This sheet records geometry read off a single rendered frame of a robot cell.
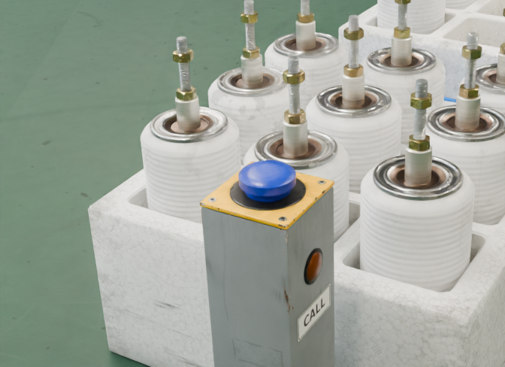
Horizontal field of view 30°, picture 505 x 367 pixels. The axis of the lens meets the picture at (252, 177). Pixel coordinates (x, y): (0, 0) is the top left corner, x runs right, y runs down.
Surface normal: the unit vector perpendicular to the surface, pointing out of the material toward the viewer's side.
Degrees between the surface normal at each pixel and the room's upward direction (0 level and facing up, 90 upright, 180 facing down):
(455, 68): 90
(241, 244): 90
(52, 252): 0
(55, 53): 0
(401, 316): 90
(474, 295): 0
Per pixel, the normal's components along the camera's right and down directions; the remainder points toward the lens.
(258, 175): -0.04, -0.88
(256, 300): -0.52, 0.43
